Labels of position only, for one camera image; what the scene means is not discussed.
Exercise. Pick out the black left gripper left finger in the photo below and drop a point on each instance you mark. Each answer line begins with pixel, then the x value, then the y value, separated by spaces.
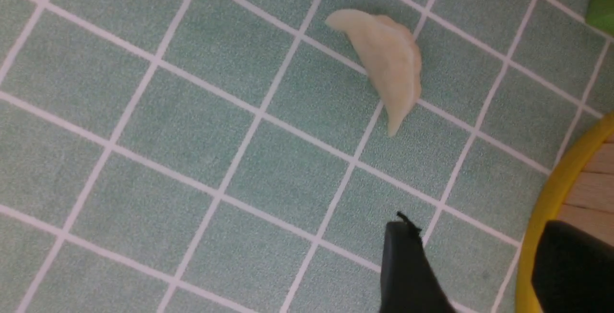
pixel 408 283

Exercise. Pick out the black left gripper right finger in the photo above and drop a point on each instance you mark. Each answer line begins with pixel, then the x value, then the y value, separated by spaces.
pixel 573 271

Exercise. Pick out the white dumpling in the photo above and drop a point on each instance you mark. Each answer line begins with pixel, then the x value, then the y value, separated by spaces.
pixel 389 53

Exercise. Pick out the bamboo steamer tray yellow rim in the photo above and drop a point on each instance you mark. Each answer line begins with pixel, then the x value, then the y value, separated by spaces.
pixel 579 192

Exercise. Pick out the green foam cube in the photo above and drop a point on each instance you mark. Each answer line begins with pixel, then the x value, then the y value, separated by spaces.
pixel 600 15

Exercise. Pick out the green checkered tablecloth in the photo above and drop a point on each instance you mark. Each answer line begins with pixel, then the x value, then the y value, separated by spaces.
pixel 223 156

